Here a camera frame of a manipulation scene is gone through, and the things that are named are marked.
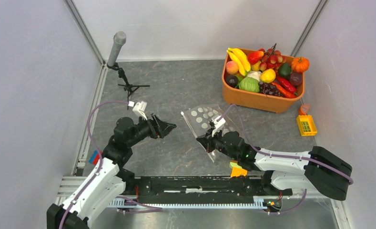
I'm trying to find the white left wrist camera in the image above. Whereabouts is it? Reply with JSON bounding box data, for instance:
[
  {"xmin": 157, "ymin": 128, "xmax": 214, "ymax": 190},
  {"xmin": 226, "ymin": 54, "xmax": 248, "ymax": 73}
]
[{"xmin": 128, "ymin": 101, "xmax": 148, "ymax": 121}]

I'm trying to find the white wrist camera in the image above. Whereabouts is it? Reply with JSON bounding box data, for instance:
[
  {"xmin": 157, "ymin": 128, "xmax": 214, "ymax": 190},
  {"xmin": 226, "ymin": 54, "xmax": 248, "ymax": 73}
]
[
  {"xmin": 210, "ymin": 115, "xmax": 226, "ymax": 137},
  {"xmin": 128, "ymin": 101, "xmax": 148, "ymax": 121}
]

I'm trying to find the orange toy pumpkin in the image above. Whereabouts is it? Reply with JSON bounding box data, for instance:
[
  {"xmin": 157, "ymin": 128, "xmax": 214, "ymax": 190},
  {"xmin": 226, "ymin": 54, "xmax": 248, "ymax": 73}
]
[{"xmin": 291, "ymin": 57, "xmax": 310, "ymax": 73}]

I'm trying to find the small orange toy piece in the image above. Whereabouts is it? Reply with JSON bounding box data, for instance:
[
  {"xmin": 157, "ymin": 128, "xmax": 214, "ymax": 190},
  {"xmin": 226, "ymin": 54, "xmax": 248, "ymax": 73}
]
[{"xmin": 298, "ymin": 104, "xmax": 311, "ymax": 115}]

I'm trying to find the dark purple grape bunch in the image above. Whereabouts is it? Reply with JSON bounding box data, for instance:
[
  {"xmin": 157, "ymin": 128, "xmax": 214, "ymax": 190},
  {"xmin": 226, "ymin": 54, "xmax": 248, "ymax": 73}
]
[{"xmin": 258, "ymin": 82, "xmax": 283, "ymax": 97}]

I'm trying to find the orange plastic bin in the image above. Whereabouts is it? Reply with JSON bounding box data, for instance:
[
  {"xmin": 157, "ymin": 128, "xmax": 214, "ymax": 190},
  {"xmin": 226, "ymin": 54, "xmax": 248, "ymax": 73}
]
[{"xmin": 221, "ymin": 54, "xmax": 305, "ymax": 114}]

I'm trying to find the green toy cabbage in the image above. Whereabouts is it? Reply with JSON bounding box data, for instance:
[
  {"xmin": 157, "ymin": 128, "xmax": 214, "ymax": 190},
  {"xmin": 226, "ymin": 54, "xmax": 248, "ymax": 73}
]
[{"xmin": 239, "ymin": 77, "xmax": 260, "ymax": 93}]

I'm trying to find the red grape bunch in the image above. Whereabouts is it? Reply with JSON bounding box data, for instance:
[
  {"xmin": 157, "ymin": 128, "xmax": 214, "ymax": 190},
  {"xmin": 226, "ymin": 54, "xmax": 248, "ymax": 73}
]
[{"xmin": 259, "ymin": 43, "xmax": 286, "ymax": 72}]

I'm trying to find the white toy cauliflower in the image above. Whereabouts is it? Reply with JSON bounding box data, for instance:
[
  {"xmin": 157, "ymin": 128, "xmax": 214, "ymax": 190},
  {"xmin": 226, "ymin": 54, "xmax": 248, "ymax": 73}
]
[{"xmin": 246, "ymin": 71, "xmax": 262, "ymax": 81}]

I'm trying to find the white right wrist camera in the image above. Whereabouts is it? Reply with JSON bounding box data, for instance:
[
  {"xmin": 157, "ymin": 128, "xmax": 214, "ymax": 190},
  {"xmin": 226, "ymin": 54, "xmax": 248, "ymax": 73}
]
[{"xmin": 210, "ymin": 115, "xmax": 226, "ymax": 137}]

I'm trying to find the yellow toy lemon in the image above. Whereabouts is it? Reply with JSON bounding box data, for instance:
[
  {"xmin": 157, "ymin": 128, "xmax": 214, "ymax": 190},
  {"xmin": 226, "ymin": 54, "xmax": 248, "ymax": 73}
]
[{"xmin": 260, "ymin": 69, "xmax": 276, "ymax": 83}]

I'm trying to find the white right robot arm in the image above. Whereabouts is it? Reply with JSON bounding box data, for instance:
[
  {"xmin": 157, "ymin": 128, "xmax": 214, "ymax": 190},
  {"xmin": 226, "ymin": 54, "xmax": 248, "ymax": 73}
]
[{"xmin": 196, "ymin": 130, "xmax": 353, "ymax": 201}]

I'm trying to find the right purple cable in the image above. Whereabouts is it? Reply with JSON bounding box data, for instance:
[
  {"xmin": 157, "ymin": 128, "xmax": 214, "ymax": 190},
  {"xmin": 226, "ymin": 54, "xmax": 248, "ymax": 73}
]
[{"xmin": 217, "ymin": 104, "xmax": 355, "ymax": 216}]

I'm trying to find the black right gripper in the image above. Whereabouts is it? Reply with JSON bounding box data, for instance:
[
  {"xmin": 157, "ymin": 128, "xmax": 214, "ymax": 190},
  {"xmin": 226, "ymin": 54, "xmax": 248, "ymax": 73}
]
[{"xmin": 196, "ymin": 126, "xmax": 239, "ymax": 161}]

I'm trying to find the red toy chili pepper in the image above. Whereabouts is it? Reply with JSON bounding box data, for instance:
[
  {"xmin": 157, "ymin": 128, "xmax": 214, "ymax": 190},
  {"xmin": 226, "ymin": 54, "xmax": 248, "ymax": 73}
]
[{"xmin": 276, "ymin": 75, "xmax": 296, "ymax": 94}]

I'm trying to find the yellow banana bunch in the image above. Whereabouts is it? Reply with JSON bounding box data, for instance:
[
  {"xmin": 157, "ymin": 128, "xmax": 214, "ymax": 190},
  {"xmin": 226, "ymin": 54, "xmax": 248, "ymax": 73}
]
[{"xmin": 226, "ymin": 48, "xmax": 251, "ymax": 76}]

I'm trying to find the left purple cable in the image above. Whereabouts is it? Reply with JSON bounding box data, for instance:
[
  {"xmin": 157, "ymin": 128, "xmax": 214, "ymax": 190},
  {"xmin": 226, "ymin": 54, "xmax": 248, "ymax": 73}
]
[{"xmin": 58, "ymin": 100, "xmax": 163, "ymax": 229}]

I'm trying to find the clear dotted zip top bag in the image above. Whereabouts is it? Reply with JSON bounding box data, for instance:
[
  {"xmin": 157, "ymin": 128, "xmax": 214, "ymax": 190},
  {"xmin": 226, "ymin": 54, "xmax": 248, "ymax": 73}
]
[{"xmin": 181, "ymin": 104, "xmax": 241, "ymax": 163}]

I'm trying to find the grey microphone on tripod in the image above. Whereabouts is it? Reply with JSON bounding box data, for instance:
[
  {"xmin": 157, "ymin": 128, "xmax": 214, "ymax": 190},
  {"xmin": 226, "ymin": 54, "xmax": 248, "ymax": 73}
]
[{"xmin": 106, "ymin": 31, "xmax": 151, "ymax": 110}]

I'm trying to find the yellow toy basket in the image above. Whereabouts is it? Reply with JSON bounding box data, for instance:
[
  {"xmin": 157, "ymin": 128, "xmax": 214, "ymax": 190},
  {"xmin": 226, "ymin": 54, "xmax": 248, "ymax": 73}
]
[{"xmin": 296, "ymin": 115, "xmax": 317, "ymax": 136}]

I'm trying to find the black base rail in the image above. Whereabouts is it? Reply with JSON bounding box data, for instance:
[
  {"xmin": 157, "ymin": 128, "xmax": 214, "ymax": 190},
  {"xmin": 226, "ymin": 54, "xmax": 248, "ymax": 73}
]
[{"xmin": 123, "ymin": 176, "xmax": 293, "ymax": 204}]

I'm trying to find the purple cable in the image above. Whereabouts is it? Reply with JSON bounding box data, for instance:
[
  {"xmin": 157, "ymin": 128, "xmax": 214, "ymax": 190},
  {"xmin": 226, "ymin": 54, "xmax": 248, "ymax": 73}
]
[
  {"xmin": 217, "ymin": 104, "xmax": 355, "ymax": 216},
  {"xmin": 58, "ymin": 100, "xmax": 163, "ymax": 229}
]

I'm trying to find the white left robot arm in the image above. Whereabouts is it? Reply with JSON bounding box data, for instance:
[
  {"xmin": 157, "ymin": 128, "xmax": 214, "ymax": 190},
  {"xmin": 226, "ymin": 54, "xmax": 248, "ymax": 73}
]
[{"xmin": 46, "ymin": 114, "xmax": 176, "ymax": 229}]

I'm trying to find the orange yellow block stack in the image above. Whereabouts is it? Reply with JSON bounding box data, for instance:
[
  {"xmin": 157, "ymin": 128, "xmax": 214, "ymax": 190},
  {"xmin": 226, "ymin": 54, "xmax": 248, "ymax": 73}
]
[{"xmin": 229, "ymin": 160, "xmax": 248, "ymax": 177}]

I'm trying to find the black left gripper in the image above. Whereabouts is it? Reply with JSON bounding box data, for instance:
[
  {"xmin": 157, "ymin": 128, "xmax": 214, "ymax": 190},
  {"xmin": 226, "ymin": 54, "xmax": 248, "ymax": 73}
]
[{"xmin": 127, "ymin": 113, "xmax": 176, "ymax": 147}]

